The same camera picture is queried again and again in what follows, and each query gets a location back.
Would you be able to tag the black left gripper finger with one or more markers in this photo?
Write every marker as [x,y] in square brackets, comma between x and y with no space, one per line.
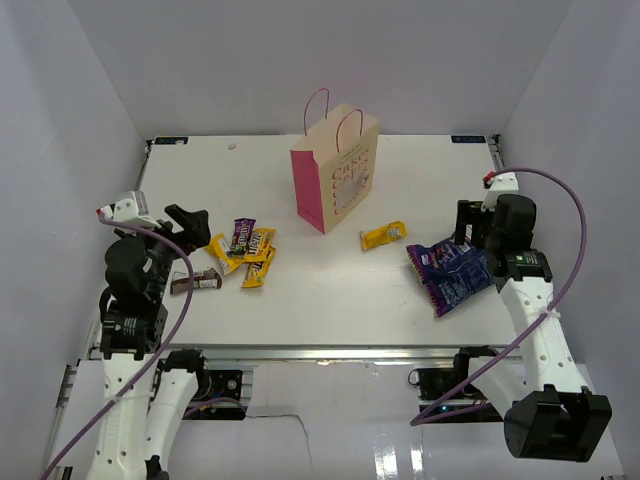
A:
[195,225]
[185,244]

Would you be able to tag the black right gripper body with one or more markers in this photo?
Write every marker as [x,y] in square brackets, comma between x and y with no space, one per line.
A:
[483,232]

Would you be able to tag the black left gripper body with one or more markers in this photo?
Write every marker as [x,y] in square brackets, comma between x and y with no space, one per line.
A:
[164,255]

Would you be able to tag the brown chocolate bar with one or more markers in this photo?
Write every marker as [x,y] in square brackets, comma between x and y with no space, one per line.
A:
[205,279]

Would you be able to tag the yellow wrapper snack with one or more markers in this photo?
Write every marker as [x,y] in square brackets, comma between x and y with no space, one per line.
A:
[219,249]

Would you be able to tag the blue purple snack bag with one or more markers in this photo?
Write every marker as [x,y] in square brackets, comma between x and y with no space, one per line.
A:
[450,273]

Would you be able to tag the purple candy bar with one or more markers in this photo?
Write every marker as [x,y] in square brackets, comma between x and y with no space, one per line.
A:
[243,229]

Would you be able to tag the yellow M&M's packet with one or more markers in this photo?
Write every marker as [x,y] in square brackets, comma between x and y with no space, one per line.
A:
[257,271]
[259,244]

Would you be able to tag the yellow candy bar wrapper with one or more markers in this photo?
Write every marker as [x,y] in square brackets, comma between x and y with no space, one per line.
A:
[383,235]

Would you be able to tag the pink beige paper bag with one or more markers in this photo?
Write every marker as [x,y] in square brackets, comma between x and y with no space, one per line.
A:
[333,165]

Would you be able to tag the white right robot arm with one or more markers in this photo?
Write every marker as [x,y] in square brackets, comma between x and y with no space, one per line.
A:
[551,414]

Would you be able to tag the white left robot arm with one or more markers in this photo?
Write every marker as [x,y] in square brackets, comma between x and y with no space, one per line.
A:
[146,389]

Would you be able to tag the blue label left corner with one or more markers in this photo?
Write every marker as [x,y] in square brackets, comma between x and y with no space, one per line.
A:
[180,140]

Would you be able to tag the blue label corner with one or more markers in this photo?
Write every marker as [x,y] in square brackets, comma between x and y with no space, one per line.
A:
[468,139]
[180,140]

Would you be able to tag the blue label right corner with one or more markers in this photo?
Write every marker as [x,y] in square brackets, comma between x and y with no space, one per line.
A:
[468,139]

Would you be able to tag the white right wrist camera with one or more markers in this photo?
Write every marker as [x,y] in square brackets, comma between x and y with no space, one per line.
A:
[497,184]

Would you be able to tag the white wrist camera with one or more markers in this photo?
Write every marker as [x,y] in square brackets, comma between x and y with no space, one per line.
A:
[131,207]
[497,184]

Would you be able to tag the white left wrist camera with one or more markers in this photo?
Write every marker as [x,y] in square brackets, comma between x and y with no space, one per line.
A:
[131,207]

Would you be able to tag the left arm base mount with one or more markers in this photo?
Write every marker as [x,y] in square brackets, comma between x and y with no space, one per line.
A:
[222,387]

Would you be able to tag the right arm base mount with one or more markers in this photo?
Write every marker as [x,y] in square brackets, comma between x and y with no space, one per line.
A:
[433,382]

